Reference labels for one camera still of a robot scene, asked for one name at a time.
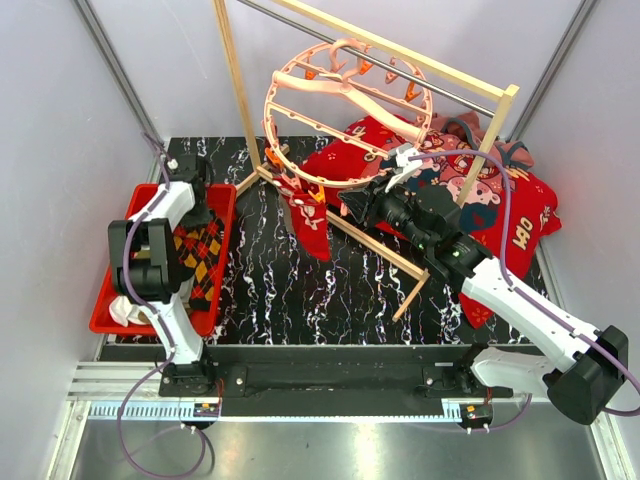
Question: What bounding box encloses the red cat pattern sock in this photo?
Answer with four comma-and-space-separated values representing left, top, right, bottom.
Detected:
274, 177, 304, 239

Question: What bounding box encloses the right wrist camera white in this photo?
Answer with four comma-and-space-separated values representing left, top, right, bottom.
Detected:
383, 143, 422, 193

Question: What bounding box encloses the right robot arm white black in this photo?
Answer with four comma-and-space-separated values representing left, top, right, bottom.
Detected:
338, 179, 639, 425

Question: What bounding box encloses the red cartoon patterned blanket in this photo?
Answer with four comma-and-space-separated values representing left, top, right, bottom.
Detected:
299, 110, 562, 331

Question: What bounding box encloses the metal rack rod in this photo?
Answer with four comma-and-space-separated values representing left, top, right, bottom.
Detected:
234, 0, 496, 119

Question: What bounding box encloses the pink grey garment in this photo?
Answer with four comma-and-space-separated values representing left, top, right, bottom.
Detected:
431, 111, 535, 170

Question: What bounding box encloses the wooden clothes rack frame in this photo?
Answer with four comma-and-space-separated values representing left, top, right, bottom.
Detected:
212, 0, 521, 321

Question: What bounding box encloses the white sock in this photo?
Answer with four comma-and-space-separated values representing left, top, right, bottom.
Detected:
109, 296, 144, 327

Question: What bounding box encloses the orange clip holding sock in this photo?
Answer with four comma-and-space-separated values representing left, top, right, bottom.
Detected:
265, 147, 284, 170

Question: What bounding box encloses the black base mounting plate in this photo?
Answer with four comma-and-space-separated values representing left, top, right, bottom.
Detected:
159, 344, 514, 401

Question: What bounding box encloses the pink round clip hanger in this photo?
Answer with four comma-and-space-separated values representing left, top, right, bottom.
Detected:
255, 37, 414, 182

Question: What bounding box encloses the yellow orange clip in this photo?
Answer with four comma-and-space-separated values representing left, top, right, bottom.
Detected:
307, 185, 326, 205

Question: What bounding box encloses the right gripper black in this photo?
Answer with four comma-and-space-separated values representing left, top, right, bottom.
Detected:
339, 169, 433, 253

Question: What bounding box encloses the red plastic bin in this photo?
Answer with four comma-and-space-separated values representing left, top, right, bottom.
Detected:
89, 184, 237, 337

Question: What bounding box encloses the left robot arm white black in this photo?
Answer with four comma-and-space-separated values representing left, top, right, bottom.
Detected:
108, 155, 216, 396

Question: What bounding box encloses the black argyle sock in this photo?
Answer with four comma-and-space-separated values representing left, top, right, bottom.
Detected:
173, 217, 224, 312

